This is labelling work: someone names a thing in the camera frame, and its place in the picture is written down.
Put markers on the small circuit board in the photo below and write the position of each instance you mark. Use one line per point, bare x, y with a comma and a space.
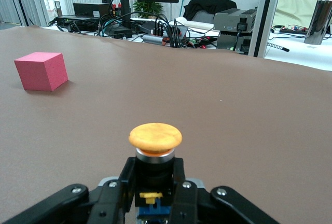
293, 29

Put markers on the grey metal power supply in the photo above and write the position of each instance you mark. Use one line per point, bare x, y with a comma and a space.
228, 20

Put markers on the grey usb hub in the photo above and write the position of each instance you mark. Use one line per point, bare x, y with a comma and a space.
153, 38

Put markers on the flat black desk device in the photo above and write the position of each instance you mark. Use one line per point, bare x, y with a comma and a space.
77, 20

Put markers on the black monitor stand pole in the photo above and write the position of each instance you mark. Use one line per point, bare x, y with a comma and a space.
125, 14

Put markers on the stainless steel bottle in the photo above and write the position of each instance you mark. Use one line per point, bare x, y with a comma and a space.
317, 21

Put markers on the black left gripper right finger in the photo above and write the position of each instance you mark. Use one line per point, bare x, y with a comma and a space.
186, 203

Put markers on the silver aluminium frame post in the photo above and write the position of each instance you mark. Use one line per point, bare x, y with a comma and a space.
262, 14

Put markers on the black box device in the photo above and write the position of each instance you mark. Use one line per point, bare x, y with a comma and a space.
85, 10

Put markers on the green potted plant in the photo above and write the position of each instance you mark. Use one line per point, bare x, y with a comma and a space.
147, 7

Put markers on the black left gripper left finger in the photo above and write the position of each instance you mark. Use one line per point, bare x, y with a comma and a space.
111, 203

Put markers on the person in light green shirt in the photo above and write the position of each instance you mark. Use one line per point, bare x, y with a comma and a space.
293, 6

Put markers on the dark frame post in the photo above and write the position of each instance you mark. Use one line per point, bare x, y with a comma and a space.
19, 1

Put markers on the pink foam cube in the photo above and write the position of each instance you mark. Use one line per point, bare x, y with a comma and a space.
39, 71

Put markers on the grey metal electronics box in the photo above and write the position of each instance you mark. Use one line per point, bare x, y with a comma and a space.
225, 40

